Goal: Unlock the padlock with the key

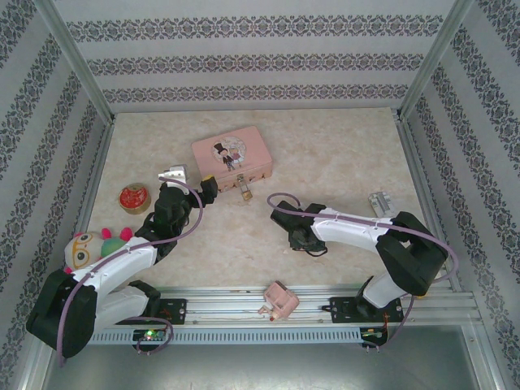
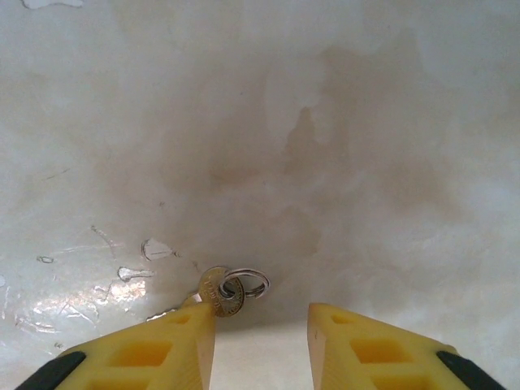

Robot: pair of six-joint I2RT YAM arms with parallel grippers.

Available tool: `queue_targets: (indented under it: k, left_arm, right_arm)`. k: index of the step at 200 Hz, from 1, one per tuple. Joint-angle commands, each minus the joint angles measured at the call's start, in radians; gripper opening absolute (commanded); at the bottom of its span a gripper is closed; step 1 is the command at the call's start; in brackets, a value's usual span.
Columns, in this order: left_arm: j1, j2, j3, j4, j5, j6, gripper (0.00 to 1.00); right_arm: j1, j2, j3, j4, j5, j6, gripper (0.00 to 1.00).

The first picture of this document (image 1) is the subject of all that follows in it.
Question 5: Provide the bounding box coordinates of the grey sheet metal tray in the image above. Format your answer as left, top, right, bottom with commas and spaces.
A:
38, 324, 503, 390

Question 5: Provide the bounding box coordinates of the wide aluminium base rail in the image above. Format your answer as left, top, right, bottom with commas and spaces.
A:
154, 284, 481, 326

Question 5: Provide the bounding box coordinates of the grey slotted cable duct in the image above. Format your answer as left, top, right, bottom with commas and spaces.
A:
87, 329, 363, 345

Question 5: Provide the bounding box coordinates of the small pale ridged clip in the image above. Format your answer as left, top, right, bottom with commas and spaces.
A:
367, 190, 397, 219

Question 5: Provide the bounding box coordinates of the plush toy with orange glasses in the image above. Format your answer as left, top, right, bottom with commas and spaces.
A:
63, 226, 136, 275

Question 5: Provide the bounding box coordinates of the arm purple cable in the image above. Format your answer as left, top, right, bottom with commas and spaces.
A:
58, 173, 204, 369
266, 193, 453, 353

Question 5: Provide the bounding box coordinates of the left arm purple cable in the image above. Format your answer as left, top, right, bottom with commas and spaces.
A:
58, 173, 204, 369

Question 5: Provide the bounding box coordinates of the aluminium table edge rail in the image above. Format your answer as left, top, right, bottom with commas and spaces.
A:
60, 115, 117, 285
396, 113, 464, 293

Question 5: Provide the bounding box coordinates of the pink tin box with picture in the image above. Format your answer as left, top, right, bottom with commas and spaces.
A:
191, 125, 274, 193

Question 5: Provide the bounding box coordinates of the pink plastic toy camera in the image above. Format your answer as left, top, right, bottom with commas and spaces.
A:
258, 279, 301, 322

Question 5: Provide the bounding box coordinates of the round red gold tin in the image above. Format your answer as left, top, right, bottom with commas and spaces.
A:
118, 183, 152, 215

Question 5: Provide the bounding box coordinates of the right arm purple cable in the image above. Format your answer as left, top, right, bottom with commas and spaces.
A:
266, 193, 453, 353

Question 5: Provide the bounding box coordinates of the aluminium frame post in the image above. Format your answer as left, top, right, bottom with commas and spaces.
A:
397, 0, 476, 121
32, 0, 117, 123

